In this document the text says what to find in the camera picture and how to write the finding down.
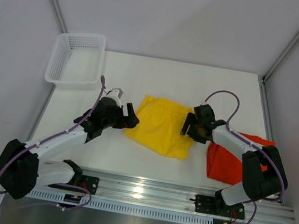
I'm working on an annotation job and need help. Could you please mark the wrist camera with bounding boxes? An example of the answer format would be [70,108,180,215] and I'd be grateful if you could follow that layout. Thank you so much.
[200,100,208,106]
[106,88,123,107]

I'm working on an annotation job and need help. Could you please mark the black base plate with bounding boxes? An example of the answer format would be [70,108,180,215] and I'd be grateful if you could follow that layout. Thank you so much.
[48,175,100,195]
[189,194,245,220]

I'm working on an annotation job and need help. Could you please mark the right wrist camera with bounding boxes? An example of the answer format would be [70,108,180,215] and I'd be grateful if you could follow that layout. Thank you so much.
[200,100,208,106]

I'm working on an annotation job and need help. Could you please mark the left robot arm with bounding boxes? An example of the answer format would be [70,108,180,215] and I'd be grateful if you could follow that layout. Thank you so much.
[0,97,140,199]

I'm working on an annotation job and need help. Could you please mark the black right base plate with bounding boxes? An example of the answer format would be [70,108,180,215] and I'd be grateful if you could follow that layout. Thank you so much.
[189,194,245,220]

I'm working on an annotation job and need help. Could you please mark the aluminium mounting rail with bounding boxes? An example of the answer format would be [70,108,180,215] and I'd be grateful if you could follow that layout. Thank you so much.
[0,155,299,224]

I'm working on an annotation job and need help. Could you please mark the slotted cable duct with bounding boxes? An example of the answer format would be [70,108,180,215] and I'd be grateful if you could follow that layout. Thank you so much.
[27,189,229,224]

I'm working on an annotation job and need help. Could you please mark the white plastic basket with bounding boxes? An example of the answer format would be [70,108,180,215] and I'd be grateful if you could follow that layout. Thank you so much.
[45,33,106,90]

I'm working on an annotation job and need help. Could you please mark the yellow shorts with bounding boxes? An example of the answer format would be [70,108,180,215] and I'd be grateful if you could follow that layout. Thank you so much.
[124,95,194,160]

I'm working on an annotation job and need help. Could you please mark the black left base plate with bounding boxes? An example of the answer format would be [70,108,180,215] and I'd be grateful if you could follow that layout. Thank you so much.
[48,175,100,195]

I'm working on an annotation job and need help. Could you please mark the orange shorts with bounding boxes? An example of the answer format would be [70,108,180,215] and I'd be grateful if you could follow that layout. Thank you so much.
[206,126,275,185]

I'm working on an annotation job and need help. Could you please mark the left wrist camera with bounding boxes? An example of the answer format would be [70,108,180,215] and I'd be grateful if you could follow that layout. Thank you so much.
[106,88,123,107]

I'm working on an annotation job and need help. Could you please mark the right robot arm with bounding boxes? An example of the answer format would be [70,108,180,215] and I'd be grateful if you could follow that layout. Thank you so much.
[180,104,288,215]

